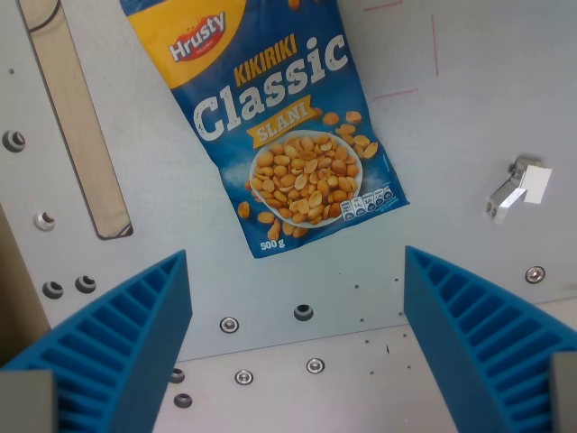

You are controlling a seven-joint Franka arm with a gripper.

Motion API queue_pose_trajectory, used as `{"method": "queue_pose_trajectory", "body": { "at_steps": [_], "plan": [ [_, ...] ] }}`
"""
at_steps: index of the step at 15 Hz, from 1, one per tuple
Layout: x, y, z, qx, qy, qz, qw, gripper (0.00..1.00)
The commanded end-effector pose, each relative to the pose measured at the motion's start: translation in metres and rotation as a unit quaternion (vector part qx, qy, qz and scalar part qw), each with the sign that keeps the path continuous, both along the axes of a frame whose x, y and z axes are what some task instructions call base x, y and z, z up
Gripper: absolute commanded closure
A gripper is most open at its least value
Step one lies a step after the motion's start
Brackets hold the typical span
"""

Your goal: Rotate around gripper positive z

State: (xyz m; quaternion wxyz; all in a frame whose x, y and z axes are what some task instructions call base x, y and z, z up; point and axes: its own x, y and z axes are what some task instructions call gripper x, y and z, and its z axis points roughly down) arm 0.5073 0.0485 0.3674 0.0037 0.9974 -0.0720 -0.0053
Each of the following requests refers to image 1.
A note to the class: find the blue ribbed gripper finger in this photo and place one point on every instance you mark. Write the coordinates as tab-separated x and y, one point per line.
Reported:
469	343
121	343

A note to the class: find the dark recessed bolt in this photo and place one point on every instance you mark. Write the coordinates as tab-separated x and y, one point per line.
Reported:
13	141
85	283
52	289

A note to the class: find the silver countersunk screw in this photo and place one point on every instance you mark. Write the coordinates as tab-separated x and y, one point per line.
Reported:
243	377
534	274
315	365
229	324

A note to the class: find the silver socket bolt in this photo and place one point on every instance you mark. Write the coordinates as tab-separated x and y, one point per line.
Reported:
44	221

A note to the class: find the white paper tag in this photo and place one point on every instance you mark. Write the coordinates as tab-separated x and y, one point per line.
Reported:
537	185

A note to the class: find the beige wooden strip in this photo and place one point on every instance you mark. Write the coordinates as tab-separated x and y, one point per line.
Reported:
76	122

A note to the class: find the blue Hrusty peanut bag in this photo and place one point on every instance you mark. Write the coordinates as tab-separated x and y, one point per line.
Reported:
279	135

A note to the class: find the small metal bracket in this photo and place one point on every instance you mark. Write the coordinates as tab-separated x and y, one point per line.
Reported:
505	191

